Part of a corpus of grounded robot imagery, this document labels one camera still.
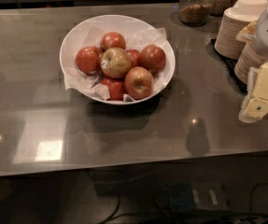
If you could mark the white paper liner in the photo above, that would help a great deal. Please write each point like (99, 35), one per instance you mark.
(135, 39)

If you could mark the red apple top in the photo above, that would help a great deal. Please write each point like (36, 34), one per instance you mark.
(112, 40)

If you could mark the small red apple middle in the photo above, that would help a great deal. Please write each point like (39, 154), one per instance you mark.
(134, 55)

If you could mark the white ceramic bowl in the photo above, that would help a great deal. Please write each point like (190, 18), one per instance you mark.
(115, 22)

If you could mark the stack paper plates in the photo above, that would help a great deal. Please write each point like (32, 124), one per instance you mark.
(234, 19)
(248, 58)

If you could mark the back stack paper plates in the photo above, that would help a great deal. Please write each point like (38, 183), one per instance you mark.
(234, 19)

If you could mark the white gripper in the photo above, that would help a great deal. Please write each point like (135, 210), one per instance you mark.
(255, 107)

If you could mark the black mat under plates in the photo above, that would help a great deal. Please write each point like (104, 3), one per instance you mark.
(229, 65)

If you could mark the red apple front bottom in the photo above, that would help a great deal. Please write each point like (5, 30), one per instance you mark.
(115, 88)

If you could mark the dark box under table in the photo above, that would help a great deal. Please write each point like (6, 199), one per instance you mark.
(198, 198)

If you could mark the yellow-green apple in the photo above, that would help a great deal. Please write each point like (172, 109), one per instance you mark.
(115, 63)

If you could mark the red apple far left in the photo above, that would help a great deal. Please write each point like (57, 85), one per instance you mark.
(88, 60)

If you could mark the front stack paper plates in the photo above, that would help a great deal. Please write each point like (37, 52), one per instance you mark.
(248, 58)

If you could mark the red-gold apple front right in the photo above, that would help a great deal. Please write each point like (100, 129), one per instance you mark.
(139, 83)

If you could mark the red apple right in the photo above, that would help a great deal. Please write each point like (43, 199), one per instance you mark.
(153, 58)

